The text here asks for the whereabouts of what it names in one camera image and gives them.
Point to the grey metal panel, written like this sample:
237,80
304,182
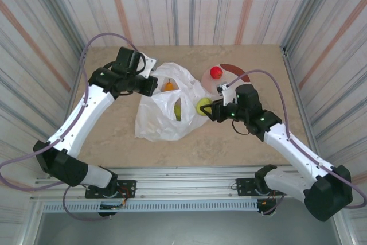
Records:
183,227

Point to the green circuit board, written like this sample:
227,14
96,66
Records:
111,207

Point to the orange fruit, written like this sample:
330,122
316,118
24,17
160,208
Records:
169,85

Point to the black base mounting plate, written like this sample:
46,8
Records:
129,187
243,186

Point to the red apple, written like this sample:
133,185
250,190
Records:
216,72

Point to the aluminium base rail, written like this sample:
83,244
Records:
183,179

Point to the white plastic bag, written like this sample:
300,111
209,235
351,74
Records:
160,124

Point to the round pale plate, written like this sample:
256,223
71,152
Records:
210,83

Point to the green fruit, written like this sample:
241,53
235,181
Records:
203,103
177,111

